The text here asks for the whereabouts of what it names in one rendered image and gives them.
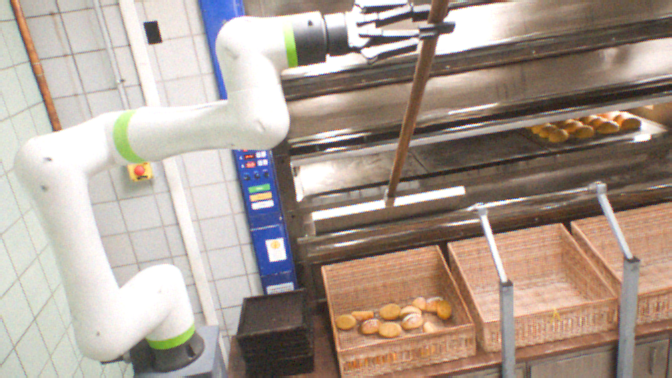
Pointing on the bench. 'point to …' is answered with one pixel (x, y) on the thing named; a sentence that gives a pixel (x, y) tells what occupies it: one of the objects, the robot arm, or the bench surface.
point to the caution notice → (276, 249)
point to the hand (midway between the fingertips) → (434, 21)
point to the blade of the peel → (376, 212)
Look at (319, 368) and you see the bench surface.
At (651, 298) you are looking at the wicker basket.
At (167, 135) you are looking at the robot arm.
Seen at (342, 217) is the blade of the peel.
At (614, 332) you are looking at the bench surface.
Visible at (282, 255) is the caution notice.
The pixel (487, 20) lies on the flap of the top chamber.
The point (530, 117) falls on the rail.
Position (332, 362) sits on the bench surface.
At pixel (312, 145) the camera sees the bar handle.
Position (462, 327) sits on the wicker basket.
